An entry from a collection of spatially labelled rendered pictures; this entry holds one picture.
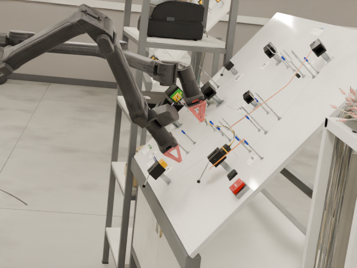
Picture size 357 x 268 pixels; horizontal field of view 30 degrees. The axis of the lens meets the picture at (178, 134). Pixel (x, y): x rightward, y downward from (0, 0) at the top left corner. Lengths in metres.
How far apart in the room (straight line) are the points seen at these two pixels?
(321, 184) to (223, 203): 0.50
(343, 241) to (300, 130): 0.47
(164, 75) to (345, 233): 0.80
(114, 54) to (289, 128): 0.70
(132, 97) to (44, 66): 7.87
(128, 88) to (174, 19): 1.23
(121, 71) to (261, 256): 0.89
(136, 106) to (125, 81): 0.12
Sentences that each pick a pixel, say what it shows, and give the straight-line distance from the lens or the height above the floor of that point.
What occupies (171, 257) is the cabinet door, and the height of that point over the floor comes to 0.70.
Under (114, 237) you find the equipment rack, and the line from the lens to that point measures 3.99.
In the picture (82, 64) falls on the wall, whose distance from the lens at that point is 10.05.
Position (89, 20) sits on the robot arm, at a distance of 2.05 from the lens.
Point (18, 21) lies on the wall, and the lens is 10.07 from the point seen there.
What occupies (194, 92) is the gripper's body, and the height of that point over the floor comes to 1.39.
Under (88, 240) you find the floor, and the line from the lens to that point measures 4.54.
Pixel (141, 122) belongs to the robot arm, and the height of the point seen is 1.27.
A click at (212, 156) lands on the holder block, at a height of 1.15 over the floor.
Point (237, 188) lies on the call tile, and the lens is 2.28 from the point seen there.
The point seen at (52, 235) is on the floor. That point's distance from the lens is 4.59.
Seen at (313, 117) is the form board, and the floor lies 1.36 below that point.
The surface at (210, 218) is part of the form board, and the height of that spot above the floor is 0.97.
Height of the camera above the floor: 1.79
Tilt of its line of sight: 14 degrees down
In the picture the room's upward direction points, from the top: 6 degrees clockwise
